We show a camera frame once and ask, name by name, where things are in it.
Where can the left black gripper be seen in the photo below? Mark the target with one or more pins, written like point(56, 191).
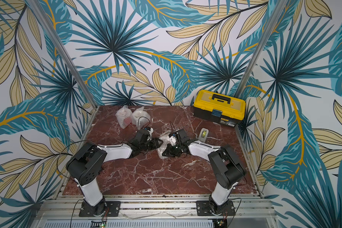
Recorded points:
point(156, 143)

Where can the left aluminium frame post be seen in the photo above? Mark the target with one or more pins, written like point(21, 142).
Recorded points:
point(51, 32)

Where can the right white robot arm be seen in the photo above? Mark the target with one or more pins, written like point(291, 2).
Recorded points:
point(225, 163)

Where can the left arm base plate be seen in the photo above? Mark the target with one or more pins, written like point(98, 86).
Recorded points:
point(102, 209)

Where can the clear bubble wrap sheet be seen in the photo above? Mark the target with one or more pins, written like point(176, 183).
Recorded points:
point(140, 118)
point(124, 116)
point(168, 146)

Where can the aluminium frame post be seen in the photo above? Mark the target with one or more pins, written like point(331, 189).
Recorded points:
point(51, 32)
point(260, 46)

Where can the right aluminium frame post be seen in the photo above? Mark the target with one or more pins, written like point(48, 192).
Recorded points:
point(260, 46)

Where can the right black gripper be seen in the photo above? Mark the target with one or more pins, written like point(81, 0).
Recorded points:
point(171, 148)

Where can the small green white box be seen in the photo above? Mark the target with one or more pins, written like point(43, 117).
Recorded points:
point(203, 135)

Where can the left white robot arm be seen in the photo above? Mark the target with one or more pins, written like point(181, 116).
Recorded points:
point(86, 164)

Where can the front aluminium rail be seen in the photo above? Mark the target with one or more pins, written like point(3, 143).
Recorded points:
point(157, 212)

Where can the yellow black toolbox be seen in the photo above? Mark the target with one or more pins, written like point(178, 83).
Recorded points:
point(219, 108)

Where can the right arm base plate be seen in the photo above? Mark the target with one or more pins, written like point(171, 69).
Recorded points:
point(210, 208)

